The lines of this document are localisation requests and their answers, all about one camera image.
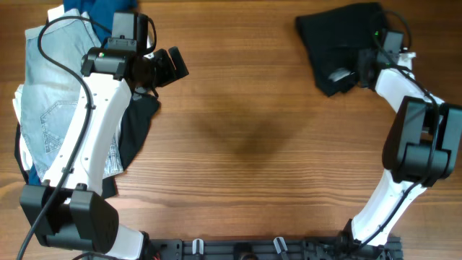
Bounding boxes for black shorts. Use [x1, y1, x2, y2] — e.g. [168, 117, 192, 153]
[295, 2, 388, 97]

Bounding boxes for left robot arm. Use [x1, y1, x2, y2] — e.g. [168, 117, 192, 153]
[20, 12, 188, 259]

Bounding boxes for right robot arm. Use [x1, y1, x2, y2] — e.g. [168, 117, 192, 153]
[349, 34, 461, 254]

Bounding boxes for black garment under pile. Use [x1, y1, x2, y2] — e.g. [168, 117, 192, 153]
[14, 95, 160, 186]

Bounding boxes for blue t-shirt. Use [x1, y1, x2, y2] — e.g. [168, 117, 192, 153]
[27, 0, 139, 186]

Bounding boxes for light denim shorts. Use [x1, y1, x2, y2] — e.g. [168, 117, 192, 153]
[19, 8, 124, 181]

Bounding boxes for white garment in pile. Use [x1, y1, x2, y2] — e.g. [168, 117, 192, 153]
[12, 4, 64, 171]

